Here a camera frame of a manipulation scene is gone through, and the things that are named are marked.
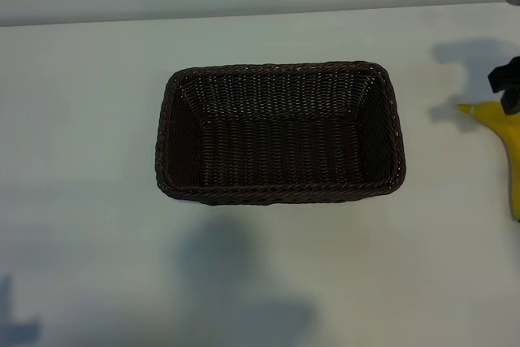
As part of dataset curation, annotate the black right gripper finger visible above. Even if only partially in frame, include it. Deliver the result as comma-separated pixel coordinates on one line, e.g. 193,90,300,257
500,93,520,115
487,56,520,94

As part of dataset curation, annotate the dark brown wicker basket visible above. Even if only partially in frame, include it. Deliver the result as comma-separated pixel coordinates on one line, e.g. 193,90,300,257
154,60,407,206

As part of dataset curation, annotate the yellow banana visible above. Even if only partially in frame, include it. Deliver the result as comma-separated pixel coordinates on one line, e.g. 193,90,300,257
454,101,520,224

